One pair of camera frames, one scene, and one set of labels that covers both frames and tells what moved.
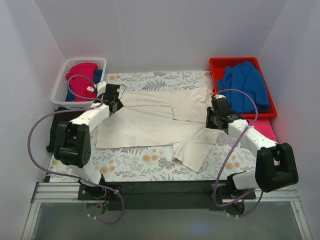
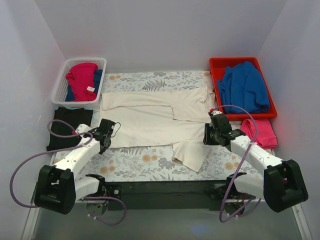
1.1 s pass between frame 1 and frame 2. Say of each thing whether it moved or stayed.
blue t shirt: stayed
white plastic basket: stayed
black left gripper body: moved
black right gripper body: moved
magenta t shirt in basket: stayed
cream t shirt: stayed
